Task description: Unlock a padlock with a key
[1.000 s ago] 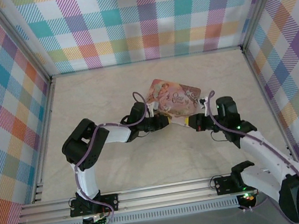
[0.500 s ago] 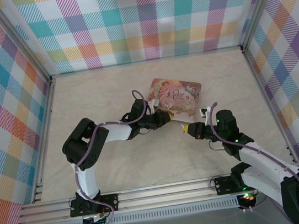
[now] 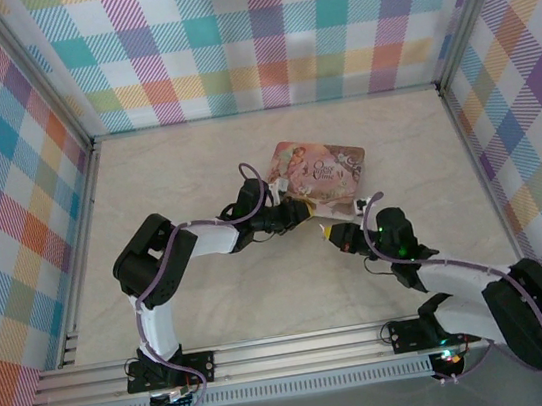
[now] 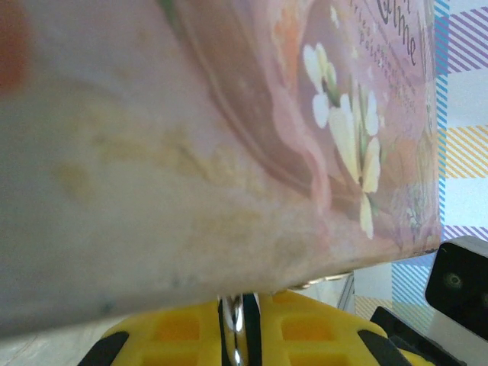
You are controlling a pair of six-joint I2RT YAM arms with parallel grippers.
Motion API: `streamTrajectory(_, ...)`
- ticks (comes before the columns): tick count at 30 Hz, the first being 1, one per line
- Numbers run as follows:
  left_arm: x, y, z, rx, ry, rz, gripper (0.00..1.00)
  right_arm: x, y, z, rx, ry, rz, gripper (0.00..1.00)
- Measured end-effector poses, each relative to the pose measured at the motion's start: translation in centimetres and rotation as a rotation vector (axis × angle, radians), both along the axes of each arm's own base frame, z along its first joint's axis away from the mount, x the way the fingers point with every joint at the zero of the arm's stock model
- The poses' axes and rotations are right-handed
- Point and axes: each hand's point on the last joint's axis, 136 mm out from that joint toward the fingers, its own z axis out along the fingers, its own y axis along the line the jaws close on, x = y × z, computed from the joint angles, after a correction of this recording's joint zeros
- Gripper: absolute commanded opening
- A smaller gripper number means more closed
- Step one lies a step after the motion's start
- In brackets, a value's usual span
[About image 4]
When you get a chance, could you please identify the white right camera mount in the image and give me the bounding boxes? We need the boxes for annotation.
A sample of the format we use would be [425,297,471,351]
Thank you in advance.
[426,307,488,366]

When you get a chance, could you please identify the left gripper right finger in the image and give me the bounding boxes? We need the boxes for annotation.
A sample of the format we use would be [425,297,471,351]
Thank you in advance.
[258,289,425,366]

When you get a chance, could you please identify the pink decorated tin box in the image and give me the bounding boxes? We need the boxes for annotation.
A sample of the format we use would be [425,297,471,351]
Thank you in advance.
[0,0,445,341]

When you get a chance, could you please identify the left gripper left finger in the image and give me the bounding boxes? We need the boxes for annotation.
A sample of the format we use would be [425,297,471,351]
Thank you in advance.
[77,298,223,366]

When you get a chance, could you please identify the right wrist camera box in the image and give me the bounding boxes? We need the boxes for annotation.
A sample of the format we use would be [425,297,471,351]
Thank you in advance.
[424,235,488,334]

